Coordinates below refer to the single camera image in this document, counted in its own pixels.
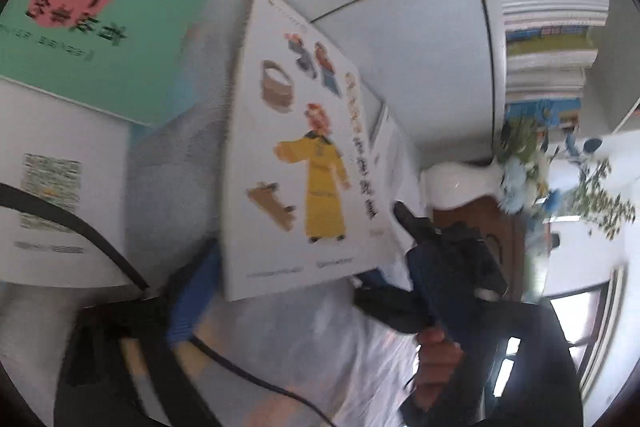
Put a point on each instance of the white thin booklet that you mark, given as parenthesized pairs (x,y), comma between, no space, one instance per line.
(400,177)

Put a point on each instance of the person's right hand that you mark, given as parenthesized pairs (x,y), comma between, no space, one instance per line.
(440,367)

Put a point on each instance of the white book with square code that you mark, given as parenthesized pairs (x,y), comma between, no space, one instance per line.
(75,232)

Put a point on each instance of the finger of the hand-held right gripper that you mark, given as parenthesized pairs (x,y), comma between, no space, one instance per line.
(390,302)
(412,222)

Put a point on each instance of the fan patterned tablecloth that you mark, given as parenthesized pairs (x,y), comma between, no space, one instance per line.
(310,347)

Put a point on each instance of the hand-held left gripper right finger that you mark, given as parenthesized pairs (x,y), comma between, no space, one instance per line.
(445,297)

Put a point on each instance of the row of shelf books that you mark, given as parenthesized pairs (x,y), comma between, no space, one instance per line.
(545,32)

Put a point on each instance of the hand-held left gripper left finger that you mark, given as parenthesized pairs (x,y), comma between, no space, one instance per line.
(192,297)

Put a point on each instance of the white book with yellow-robed figure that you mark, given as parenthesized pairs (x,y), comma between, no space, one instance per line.
(280,107)

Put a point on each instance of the artificial flower bouquet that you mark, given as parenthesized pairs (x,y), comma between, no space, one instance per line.
(520,187)

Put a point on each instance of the white ribbed vase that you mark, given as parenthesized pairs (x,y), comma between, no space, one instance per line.
(455,184)

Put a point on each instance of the teal book with red circle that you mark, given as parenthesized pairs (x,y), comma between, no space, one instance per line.
(125,32)

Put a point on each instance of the dark wooden cabinet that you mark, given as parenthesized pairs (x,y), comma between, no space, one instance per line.
(510,227)

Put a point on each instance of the wooden framed window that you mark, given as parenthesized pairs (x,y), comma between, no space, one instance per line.
(570,322)

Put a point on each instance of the white bookshelf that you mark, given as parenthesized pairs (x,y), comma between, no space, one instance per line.
(400,7)

